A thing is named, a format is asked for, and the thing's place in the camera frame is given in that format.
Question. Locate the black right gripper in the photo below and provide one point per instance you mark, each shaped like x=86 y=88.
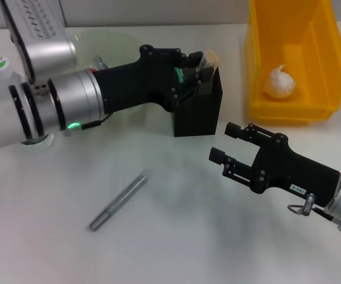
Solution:
x=294 y=174

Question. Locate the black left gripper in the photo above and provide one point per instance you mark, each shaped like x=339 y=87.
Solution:
x=134 y=83

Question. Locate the beige eraser with barcode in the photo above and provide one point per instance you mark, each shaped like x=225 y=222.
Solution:
x=210 y=59

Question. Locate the green pen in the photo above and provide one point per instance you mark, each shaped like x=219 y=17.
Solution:
x=179 y=75

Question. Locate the white paper ball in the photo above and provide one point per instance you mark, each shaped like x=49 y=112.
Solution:
x=279 y=84

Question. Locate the black mesh pen holder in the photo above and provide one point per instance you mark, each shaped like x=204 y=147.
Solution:
x=199 y=118

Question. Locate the pale green glass fruit plate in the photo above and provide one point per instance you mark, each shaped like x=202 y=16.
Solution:
x=114 y=47

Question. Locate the grey transparent pen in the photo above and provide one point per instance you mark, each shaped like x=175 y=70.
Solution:
x=117 y=201

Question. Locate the yellow plastic bin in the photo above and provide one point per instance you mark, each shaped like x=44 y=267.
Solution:
x=312 y=59

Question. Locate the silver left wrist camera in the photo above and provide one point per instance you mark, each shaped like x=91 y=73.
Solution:
x=40 y=35

